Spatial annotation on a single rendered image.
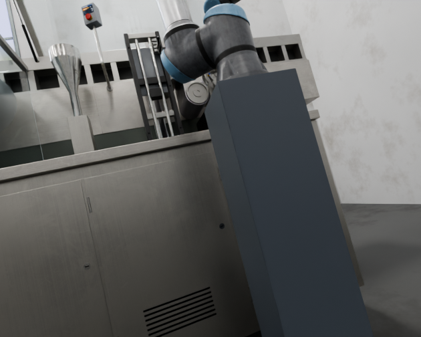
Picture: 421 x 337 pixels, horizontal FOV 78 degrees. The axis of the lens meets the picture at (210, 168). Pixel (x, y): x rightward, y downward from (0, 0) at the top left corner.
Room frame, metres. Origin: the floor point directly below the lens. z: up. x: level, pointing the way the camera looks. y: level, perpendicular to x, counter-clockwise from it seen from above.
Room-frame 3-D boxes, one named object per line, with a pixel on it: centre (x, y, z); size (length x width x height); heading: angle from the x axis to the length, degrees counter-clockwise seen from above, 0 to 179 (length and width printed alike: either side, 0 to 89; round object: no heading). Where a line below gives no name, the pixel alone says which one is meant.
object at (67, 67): (1.26, 0.57, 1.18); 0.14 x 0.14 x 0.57
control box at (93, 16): (1.23, 0.39, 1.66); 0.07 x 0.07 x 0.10; 80
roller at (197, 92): (1.44, 0.00, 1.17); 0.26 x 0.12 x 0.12; 16
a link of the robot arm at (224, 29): (0.69, -0.13, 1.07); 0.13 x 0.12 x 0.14; 61
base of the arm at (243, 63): (0.68, -0.14, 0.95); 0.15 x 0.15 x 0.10
